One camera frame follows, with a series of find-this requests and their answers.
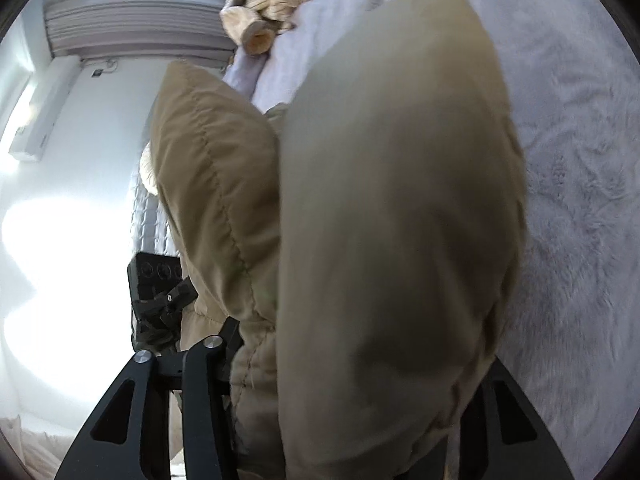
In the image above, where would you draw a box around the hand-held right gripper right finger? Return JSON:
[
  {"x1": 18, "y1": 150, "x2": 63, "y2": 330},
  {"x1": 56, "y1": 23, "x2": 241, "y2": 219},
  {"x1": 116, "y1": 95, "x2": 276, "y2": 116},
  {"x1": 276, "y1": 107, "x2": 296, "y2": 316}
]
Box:
[{"x1": 402, "y1": 357, "x2": 576, "y2": 480}]

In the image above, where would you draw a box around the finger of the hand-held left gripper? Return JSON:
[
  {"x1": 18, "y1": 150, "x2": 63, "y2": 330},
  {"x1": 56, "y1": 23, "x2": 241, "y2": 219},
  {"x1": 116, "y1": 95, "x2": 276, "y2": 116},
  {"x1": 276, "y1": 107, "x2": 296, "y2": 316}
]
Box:
[{"x1": 146, "y1": 280, "x2": 197, "y2": 333}]

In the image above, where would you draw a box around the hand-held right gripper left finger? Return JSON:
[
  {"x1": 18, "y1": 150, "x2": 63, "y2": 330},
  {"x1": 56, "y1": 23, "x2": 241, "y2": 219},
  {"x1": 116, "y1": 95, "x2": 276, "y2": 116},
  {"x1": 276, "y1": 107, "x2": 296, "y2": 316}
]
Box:
[{"x1": 55, "y1": 317, "x2": 246, "y2": 480}]

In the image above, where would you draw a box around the beige puffer jacket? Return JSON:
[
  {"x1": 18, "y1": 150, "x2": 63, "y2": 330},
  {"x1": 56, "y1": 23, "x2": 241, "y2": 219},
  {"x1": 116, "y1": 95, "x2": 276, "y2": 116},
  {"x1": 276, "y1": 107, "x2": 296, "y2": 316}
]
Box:
[{"x1": 150, "y1": 0, "x2": 529, "y2": 480}]

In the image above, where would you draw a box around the round white cushion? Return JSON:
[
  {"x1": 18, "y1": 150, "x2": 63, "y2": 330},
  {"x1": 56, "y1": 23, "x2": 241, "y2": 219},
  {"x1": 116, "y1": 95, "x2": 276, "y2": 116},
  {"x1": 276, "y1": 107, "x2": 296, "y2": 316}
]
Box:
[{"x1": 139, "y1": 142, "x2": 162, "y2": 196}]

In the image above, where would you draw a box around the grey pleated curtain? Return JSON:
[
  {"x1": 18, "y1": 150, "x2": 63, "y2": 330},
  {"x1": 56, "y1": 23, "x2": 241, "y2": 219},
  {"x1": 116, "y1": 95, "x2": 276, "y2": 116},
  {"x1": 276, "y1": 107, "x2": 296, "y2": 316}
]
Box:
[{"x1": 44, "y1": 0, "x2": 237, "y2": 66}]

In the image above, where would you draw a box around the lavender fuzzy blanket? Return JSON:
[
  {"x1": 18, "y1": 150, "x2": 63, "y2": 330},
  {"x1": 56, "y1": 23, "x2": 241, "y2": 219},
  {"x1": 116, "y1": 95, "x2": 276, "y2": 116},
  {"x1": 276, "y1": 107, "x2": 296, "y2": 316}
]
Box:
[{"x1": 222, "y1": 0, "x2": 640, "y2": 480}]

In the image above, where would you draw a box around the cream striped knit sweater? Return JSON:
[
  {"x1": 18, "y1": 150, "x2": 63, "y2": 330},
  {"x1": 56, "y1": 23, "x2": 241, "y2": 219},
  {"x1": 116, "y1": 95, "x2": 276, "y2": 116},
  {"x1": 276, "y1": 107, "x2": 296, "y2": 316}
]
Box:
[{"x1": 220, "y1": 0, "x2": 306, "y2": 57}]

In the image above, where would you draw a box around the white wall air conditioner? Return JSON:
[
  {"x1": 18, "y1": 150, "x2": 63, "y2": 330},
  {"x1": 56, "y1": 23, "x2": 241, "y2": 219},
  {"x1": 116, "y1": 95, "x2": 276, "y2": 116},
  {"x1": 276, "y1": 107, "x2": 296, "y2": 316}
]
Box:
[{"x1": 9, "y1": 57, "x2": 82, "y2": 162}]

